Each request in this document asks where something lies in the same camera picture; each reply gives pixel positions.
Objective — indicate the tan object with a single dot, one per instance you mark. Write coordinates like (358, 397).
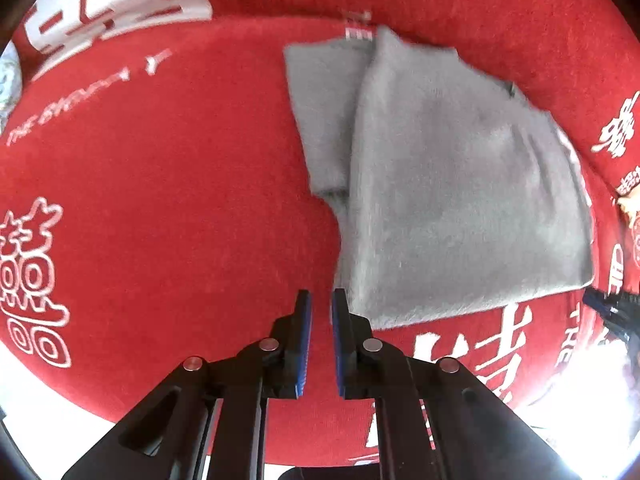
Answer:
(631, 207)

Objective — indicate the grey knit sweater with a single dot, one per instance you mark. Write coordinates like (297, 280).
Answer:
(450, 185)

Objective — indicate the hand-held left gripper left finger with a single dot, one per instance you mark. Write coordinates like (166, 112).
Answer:
(303, 345)

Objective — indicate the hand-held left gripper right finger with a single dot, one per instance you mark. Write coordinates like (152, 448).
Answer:
(339, 345)

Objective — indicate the pale patterned cloth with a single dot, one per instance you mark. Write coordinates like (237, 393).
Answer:
(7, 87)

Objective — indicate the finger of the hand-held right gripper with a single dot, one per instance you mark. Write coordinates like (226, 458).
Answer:
(612, 307)

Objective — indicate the red printed tablecloth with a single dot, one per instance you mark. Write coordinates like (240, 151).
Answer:
(175, 185)

